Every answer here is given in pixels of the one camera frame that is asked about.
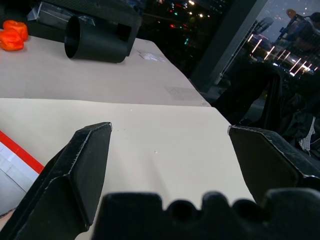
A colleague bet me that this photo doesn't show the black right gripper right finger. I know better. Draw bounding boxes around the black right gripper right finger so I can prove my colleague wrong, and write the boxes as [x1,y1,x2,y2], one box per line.
[227,124,320,204]

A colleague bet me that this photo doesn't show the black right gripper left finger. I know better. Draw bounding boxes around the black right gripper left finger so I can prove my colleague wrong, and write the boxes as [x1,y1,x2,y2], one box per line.
[0,121,113,240]

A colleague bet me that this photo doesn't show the red and white tray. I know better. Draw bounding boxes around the red and white tray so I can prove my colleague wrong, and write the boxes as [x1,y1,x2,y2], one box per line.
[0,129,45,218]

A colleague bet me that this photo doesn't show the black office chair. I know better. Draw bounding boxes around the black office chair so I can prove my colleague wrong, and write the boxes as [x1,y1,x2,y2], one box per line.
[212,61,320,163]

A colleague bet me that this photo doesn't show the black cylindrical tube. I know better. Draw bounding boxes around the black cylindrical tube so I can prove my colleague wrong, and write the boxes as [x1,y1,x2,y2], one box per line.
[64,15,131,64]

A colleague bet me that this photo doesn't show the orange crumpled object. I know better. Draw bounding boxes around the orange crumpled object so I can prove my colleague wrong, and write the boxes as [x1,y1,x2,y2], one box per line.
[0,19,29,52]

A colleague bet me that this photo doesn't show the black carbon-pattern case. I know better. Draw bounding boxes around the black carbon-pattern case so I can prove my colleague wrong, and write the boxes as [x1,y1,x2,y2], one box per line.
[26,0,143,58]

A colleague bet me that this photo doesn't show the clear plastic wrap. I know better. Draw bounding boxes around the clear plastic wrap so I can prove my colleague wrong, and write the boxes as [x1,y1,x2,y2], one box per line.
[26,1,96,27]

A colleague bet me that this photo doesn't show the dark window frame pillar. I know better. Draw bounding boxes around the dark window frame pillar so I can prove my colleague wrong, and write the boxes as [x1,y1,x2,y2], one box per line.
[189,0,270,94]

